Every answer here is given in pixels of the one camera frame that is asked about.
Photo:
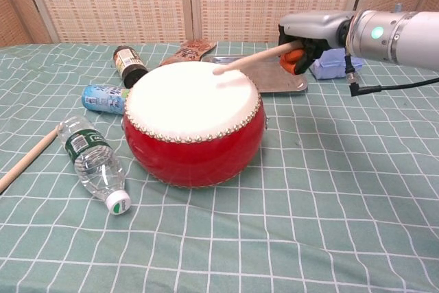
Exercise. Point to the stainless steel tray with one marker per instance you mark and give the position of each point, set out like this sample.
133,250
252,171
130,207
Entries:
274,80

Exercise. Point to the right orange-tipped robot hand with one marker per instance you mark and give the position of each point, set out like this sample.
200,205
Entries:
312,25

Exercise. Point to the dark sauce bottle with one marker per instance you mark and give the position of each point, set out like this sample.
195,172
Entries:
128,63

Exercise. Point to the wooden drumstick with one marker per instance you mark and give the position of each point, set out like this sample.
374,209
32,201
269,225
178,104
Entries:
27,161
254,58

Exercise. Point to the brown sauce pouch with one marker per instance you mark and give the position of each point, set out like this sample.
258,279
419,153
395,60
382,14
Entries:
188,53

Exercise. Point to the clear plastic water bottle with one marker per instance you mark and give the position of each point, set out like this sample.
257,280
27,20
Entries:
92,162

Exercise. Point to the red and white drum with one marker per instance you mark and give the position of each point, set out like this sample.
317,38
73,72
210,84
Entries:
192,149

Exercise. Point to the light blue beverage can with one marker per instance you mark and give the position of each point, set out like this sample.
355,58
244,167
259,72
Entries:
103,99

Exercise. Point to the green checked tablecloth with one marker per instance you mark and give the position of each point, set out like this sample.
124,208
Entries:
308,204

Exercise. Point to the white and blue bag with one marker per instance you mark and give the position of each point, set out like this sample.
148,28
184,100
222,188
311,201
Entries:
329,66

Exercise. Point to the bamboo folding screen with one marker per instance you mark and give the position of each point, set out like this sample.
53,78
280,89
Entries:
120,1

